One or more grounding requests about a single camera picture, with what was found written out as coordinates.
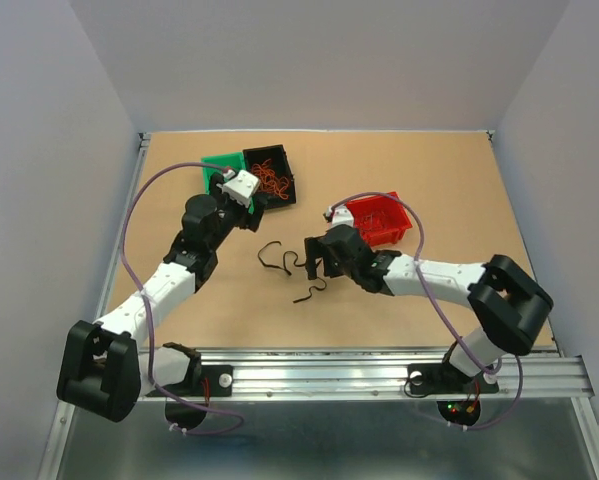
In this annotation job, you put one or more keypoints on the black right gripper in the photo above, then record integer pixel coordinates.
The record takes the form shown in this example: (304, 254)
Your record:
(316, 247)

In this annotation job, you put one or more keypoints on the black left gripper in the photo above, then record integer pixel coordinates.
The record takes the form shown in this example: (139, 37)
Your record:
(246, 219)

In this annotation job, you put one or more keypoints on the red plastic bin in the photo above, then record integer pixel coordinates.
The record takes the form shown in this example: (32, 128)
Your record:
(380, 220)

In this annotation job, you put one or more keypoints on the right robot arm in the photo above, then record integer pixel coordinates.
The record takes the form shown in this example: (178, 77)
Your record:
(510, 306)

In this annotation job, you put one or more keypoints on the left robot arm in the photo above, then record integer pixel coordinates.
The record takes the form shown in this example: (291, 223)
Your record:
(109, 364)

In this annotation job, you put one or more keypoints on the green plastic bin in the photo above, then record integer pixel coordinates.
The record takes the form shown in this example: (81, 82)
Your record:
(218, 169)

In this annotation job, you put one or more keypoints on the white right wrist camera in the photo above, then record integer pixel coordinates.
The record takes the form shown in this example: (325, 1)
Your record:
(340, 215)

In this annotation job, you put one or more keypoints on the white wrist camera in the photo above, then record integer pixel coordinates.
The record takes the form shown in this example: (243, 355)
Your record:
(241, 187)
(340, 215)

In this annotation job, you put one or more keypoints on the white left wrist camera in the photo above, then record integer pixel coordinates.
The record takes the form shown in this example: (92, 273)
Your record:
(241, 187)

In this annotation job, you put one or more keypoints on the aluminium mounting rail frame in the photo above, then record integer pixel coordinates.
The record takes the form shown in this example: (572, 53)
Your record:
(325, 400)

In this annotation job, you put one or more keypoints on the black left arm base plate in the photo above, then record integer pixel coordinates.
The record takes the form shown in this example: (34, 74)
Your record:
(200, 380)

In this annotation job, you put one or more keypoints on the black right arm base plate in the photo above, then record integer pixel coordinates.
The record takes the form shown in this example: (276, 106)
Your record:
(427, 379)

